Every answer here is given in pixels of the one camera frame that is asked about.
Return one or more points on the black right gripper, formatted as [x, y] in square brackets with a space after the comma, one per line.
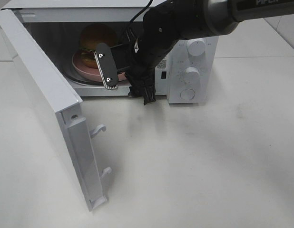
[137, 59]

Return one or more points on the upper white power knob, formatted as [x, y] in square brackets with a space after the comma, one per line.
[196, 47]

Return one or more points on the white microwave oven body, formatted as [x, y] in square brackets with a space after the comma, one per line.
[56, 26]

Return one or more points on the pink round plate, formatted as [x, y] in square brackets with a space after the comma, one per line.
[81, 68]

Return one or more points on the white microwave door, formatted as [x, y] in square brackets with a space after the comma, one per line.
[58, 108]

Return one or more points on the glass microwave turntable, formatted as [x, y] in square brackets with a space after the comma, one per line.
[77, 78]

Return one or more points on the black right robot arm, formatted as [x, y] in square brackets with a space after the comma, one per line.
[167, 23]

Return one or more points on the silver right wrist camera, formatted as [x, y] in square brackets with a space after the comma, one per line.
[107, 69]

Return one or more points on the lower white timer knob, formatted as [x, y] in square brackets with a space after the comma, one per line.
[191, 75]

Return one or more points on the round white door button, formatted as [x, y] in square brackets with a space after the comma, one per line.
[187, 94]

